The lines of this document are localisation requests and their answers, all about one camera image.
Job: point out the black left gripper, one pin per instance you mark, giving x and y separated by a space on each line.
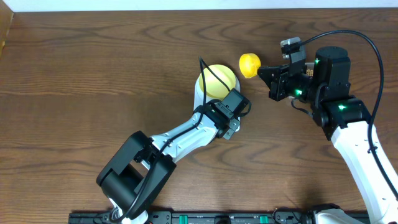
228 135

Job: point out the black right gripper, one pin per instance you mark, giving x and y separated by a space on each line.
276 85

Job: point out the yellow measuring scoop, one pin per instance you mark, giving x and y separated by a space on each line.
249 64

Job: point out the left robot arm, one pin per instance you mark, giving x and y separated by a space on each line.
138 171

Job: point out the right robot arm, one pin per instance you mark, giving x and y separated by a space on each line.
344 119

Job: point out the pale yellow bowl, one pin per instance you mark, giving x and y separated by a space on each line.
218 88

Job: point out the clear plastic container of soybeans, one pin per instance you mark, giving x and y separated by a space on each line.
309 68

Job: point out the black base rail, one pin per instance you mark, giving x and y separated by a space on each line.
167 217

